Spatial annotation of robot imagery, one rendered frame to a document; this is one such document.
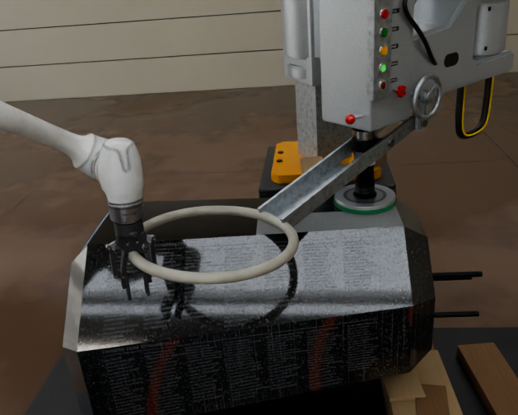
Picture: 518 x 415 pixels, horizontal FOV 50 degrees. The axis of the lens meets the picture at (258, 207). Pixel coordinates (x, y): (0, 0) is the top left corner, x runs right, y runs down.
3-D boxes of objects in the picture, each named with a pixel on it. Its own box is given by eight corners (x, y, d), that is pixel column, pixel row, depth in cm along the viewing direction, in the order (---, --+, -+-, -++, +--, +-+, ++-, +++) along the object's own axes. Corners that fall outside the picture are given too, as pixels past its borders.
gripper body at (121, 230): (114, 226, 139) (119, 258, 143) (147, 220, 143) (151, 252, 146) (109, 216, 146) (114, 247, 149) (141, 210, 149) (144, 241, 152)
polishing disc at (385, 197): (342, 184, 209) (341, 181, 208) (399, 188, 202) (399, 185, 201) (329, 207, 191) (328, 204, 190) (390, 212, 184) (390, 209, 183)
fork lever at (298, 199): (388, 115, 207) (386, 104, 204) (431, 124, 193) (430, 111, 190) (254, 216, 178) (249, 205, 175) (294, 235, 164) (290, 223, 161)
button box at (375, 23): (383, 95, 171) (385, -3, 159) (390, 95, 169) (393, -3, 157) (366, 100, 167) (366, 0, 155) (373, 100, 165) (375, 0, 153)
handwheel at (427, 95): (418, 110, 190) (420, 67, 184) (443, 115, 183) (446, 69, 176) (390, 120, 182) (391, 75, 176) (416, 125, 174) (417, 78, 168)
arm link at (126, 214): (147, 201, 140) (149, 222, 142) (138, 189, 147) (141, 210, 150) (110, 207, 136) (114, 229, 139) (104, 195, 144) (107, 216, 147)
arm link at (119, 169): (151, 199, 140) (135, 184, 151) (145, 140, 134) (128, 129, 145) (110, 208, 135) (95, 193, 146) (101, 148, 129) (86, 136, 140)
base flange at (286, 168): (277, 148, 290) (277, 140, 288) (371, 145, 285) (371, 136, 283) (271, 184, 246) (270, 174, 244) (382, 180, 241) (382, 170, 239)
